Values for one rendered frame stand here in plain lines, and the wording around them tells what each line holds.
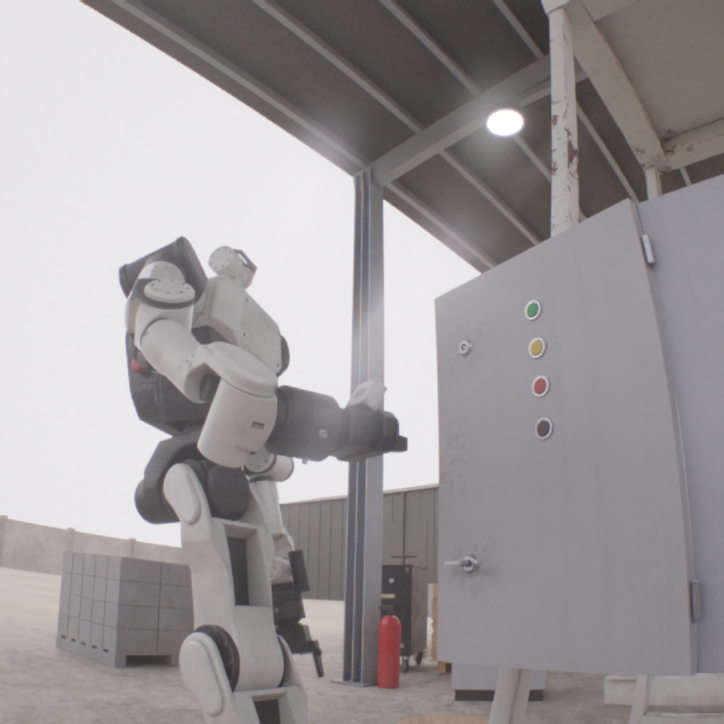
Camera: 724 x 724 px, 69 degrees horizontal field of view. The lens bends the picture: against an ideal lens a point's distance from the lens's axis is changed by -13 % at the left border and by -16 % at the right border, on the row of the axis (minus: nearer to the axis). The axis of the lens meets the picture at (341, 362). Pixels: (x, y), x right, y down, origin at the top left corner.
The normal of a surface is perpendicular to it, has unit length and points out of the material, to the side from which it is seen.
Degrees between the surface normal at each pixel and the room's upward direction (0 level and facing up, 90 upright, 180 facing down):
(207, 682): 90
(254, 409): 129
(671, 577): 90
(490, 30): 172
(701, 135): 90
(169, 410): 122
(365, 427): 90
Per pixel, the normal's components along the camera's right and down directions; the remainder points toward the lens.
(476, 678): -0.36, -0.35
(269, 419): 0.43, 0.37
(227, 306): 0.44, -0.44
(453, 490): -0.82, -0.23
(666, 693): -0.67, -0.29
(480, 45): 0.07, 0.89
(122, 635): 0.80, -0.20
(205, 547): -0.57, 0.12
